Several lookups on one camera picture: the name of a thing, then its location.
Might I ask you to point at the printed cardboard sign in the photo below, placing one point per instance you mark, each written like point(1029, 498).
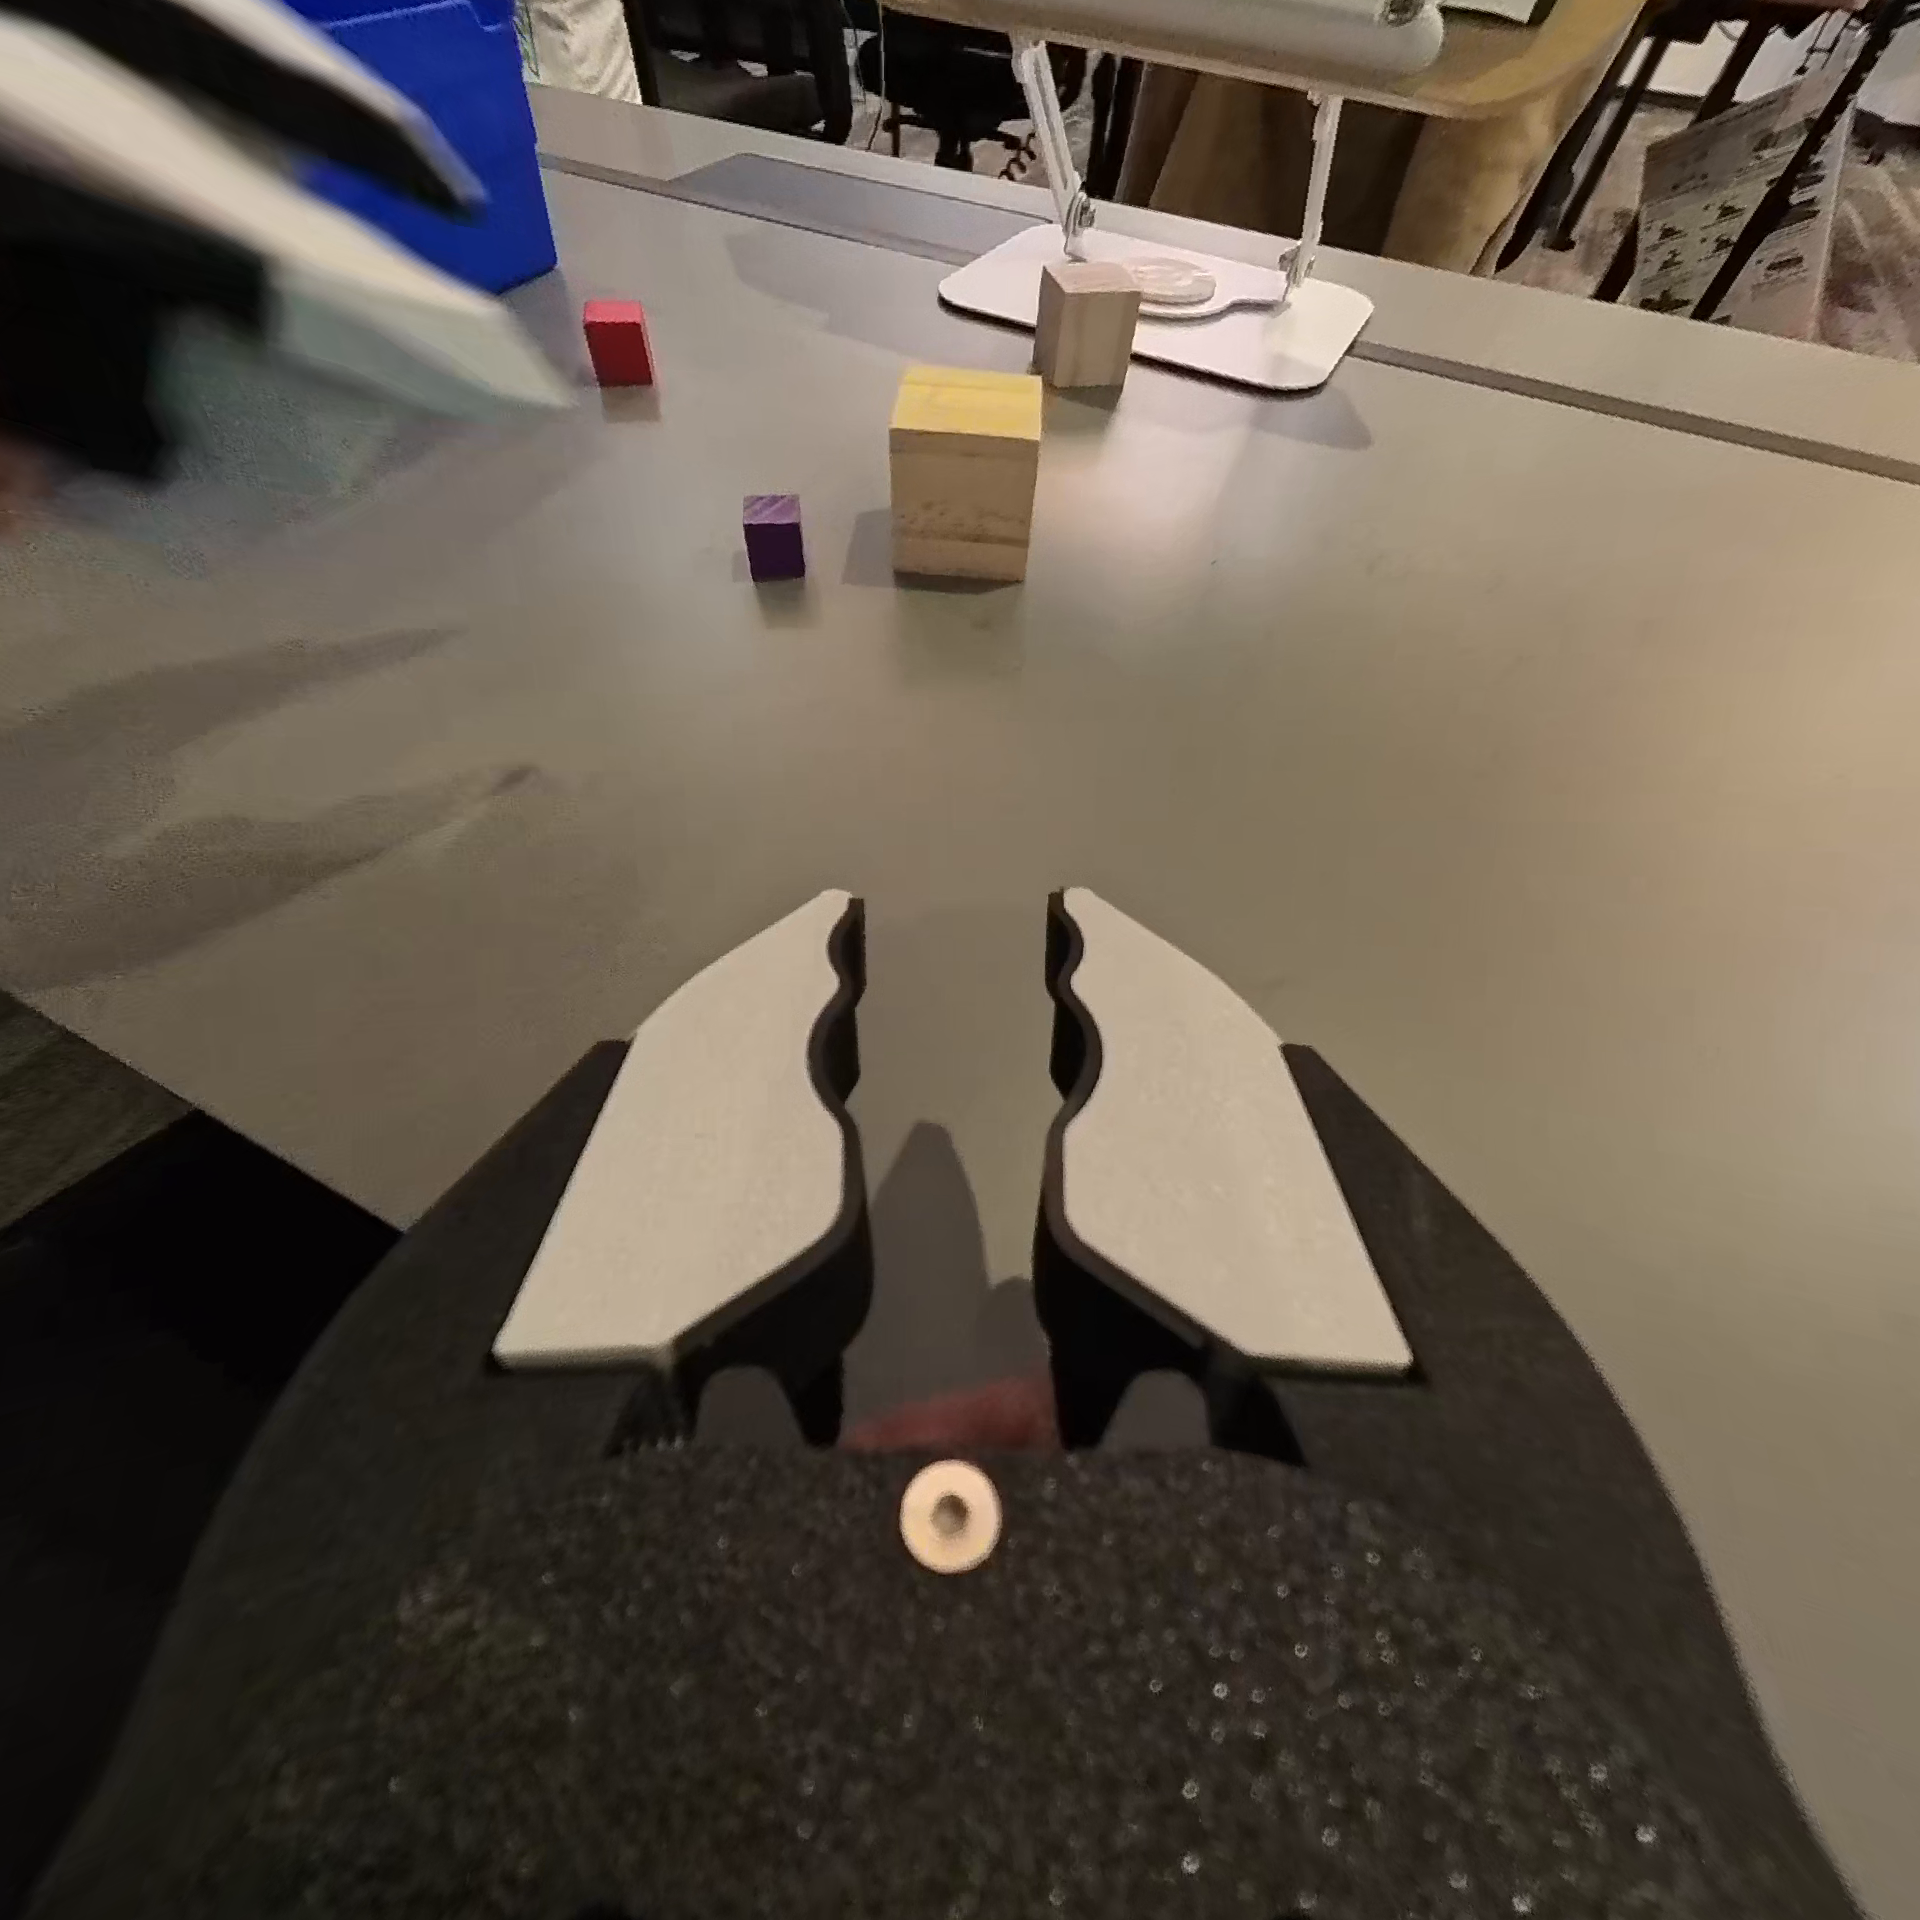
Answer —
point(1741, 211)

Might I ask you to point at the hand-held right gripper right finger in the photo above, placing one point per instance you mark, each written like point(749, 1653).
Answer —
point(1214, 1170)

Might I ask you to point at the large plain wooden cube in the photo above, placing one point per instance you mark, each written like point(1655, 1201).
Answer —
point(961, 481)

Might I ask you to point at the brown curtain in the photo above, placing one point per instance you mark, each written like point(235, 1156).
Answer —
point(1424, 180)

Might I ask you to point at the medium plain wooden cube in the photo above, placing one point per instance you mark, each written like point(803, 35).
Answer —
point(1083, 322)

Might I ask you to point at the small purple wooden cube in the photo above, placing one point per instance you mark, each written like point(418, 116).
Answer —
point(775, 541)

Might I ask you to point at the blue plastic bin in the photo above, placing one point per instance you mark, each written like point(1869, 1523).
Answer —
point(480, 165)

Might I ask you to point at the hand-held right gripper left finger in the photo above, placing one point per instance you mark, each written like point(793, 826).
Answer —
point(704, 1170)

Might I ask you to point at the black office chair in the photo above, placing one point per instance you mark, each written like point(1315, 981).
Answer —
point(961, 74)

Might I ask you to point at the small red wooden cube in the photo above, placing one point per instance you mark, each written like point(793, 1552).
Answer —
point(618, 344)

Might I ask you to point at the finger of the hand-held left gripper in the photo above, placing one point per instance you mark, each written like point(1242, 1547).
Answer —
point(300, 263)
point(225, 61)

